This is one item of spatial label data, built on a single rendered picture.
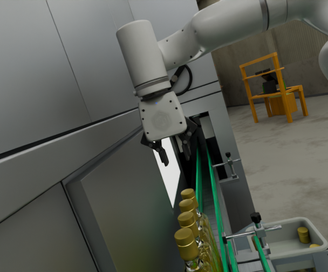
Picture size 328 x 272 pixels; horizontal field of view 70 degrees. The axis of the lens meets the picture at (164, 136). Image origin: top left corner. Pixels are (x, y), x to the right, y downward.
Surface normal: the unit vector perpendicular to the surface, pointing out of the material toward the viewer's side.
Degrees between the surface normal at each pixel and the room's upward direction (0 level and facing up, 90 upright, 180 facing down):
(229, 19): 97
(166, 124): 90
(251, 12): 98
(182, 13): 90
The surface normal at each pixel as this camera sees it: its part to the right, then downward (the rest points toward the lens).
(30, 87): 0.94, -0.28
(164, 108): -0.11, 0.18
